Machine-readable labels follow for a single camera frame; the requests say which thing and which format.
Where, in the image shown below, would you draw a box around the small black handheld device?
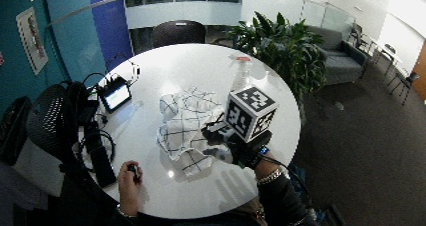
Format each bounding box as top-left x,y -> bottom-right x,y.
126,164 -> 142,183

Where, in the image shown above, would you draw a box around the white checked cloth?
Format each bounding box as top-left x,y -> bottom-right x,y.
156,86 -> 229,177

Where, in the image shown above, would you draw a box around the long black box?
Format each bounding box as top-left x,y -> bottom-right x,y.
82,121 -> 118,189

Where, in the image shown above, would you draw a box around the white marker cube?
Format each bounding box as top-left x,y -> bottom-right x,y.
223,85 -> 281,144

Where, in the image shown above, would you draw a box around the clear spray bottle red cap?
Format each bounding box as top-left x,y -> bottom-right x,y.
229,55 -> 255,93

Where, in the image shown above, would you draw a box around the small black screen device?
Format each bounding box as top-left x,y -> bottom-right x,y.
96,77 -> 134,115

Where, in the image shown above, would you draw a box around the black mesh office chair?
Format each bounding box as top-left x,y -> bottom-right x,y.
25,83 -> 92,174
0,95 -> 33,167

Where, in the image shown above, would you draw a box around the small white device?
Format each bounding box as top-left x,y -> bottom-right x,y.
129,62 -> 142,82

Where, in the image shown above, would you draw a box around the large green potted plant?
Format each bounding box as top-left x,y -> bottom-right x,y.
226,11 -> 330,102

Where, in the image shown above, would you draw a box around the black round-back chair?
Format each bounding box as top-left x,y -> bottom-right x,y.
150,19 -> 207,49

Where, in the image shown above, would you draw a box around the grey sofa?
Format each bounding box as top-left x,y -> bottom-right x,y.
305,25 -> 370,86

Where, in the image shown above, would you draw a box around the black side chair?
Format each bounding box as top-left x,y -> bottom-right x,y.
347,22 -> 378,55
387,70 -> 420,106

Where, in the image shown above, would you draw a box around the thin wrist bracelet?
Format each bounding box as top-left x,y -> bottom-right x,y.
114,204 -> 140,220

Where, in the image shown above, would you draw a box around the silver chain bracelet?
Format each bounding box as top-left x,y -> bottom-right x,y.
255,167 -> 285,186

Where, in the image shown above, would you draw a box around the black glove cable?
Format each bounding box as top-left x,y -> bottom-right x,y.
257,153 -> 313,207

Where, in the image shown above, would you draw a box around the black cable bundle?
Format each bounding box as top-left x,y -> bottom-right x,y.
77,71 -> 118,164

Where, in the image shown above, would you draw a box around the framed wall poster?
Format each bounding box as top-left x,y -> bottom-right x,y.
14,6 -> 50,76

